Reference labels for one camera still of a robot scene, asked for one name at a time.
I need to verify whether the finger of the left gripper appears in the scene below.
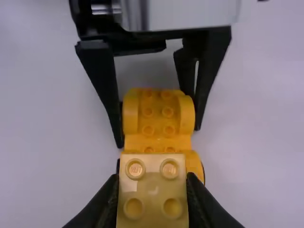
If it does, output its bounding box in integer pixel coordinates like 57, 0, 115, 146
173, 33, 232, 131

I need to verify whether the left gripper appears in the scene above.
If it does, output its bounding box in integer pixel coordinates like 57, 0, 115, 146
70, 0, 232, 149

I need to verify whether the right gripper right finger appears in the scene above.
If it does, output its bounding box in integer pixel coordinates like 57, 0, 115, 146
186, 171, 250, 228

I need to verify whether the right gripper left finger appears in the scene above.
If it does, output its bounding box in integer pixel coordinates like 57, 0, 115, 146
63, 172, 121, 228

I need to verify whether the yellow toy brick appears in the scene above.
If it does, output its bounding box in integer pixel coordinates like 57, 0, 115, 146
117, 153, 190, 228

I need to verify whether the yellow toy car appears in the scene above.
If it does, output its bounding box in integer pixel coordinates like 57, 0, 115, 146
115, 87, 205, 187

